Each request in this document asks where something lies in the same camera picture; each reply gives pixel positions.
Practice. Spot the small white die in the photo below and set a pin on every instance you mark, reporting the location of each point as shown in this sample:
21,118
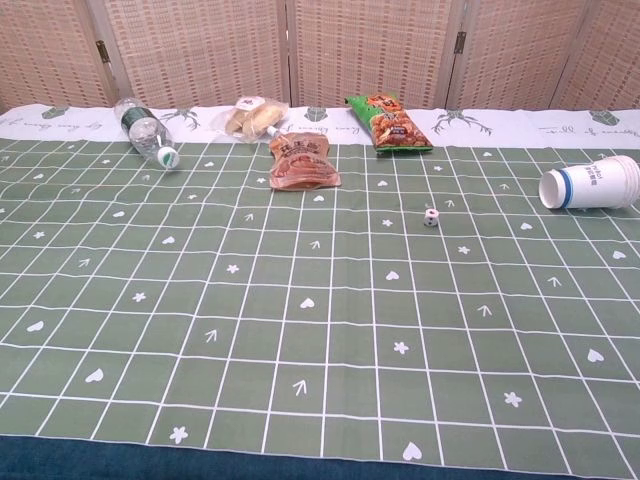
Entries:
430,217

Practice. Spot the green grid tablecloth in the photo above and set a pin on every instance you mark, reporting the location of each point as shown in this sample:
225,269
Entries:
320,310

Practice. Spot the brown spouted food pouch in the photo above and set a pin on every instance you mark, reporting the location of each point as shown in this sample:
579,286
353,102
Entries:
300,162

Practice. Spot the green snack bag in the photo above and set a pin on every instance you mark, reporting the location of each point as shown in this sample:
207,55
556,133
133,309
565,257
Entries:
392,125

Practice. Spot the clear bag of bread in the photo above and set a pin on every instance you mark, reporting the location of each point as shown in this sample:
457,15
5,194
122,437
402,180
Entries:
252,117

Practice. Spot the clear plastic water bottle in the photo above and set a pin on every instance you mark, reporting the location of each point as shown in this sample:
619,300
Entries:
144,131

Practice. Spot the woven bamboo folding screen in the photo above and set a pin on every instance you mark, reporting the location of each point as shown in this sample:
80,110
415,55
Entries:
200,45

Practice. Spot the brass screen hinge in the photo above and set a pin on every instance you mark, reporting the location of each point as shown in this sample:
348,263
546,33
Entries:
102,51
460,42

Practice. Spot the white paper cup blue band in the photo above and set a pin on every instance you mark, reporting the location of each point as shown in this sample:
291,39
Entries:
595,182

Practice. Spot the dark blue table cover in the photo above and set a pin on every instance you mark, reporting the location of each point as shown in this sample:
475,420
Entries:
100,461

